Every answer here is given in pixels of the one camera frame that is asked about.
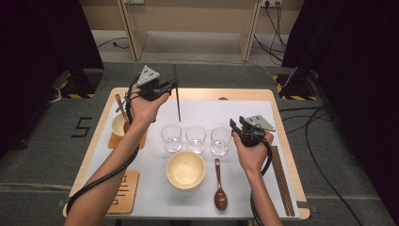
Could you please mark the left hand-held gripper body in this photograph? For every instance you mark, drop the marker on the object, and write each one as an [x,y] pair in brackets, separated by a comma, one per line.
[147,75]

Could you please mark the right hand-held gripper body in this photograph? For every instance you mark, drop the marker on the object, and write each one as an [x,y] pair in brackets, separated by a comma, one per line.
[260,123]

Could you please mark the brown wooden spoon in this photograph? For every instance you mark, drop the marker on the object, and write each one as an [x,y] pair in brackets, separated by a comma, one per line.
[220,199]
[120,108]

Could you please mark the cream bowl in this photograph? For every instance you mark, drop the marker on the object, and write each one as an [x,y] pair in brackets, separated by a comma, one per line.
[186,171]
[117,127]

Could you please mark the wooden cutout coaster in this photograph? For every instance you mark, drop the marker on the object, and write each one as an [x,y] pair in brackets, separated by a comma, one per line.
[131,194]
[113,142]

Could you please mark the person's left hand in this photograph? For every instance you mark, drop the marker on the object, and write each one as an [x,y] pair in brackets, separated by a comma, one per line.
[144,111]

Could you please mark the person's right hand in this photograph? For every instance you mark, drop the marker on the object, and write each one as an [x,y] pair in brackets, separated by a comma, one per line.
[254,158]

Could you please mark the clear drinking glass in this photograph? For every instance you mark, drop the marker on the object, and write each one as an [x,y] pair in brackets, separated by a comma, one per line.
[171,138]
[195,139]
[220,141]

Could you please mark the dark curtain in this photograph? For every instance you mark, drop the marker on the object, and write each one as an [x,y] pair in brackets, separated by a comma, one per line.
[37,47]
[360,62]

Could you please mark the light wooden desk frame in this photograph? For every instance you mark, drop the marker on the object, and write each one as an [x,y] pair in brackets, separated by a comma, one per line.
[138,40]

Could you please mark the white wall outlet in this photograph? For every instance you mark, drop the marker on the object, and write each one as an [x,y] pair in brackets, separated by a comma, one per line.
[273,3]
[135,1]

